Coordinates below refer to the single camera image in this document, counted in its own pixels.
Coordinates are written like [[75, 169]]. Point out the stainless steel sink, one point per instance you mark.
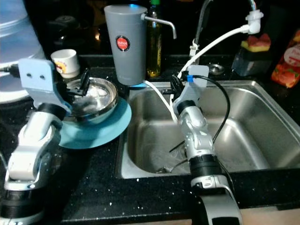
[[262, 131]]

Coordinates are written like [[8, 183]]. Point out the chrome gooseneck faucet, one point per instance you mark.
[[202, 21]]

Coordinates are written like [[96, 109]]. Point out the red and yellow sponge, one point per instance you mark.
[[257, 43]]

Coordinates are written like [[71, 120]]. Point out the round metal counter fitting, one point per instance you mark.
[[216, 69]]

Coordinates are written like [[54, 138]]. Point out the light blue plate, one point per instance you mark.
[[112, 129]]

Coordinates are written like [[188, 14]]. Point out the large white round appliance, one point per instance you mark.
[[18, 47]]

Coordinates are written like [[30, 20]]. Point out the black sponge holder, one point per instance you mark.
[[248, 62]]

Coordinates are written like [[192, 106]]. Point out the red strawberry print package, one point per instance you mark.
[[288, 65]]

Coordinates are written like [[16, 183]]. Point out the metal spoon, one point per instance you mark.
[[173, 167]]

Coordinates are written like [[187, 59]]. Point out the oil bottle with green cap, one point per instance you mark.
[[153, 47]]

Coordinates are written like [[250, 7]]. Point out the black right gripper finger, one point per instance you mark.
[[171, 92], [173, 79]]

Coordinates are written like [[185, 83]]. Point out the pale blue left wrist camera mount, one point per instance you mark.
[[42, 79]]

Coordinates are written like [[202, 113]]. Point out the grey water filter canister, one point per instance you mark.
[[124, 47]]

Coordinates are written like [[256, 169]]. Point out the black chopstick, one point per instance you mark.
[[178, 146]]

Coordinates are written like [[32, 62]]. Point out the pale blue right wrist camera mount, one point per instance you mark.
[[194, 89]]

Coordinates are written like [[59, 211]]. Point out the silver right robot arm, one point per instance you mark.
[[201, 140]]

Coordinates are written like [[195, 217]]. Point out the pale blue wrist camera mount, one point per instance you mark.
[[194, 89], [42, 79]]

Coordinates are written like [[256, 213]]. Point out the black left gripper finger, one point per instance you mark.
[[87, 78], [82, 83]]

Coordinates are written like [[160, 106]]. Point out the stainless steel bowl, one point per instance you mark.
[[101, 101]]

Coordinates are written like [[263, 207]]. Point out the white cup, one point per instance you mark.
[[65, 63]]

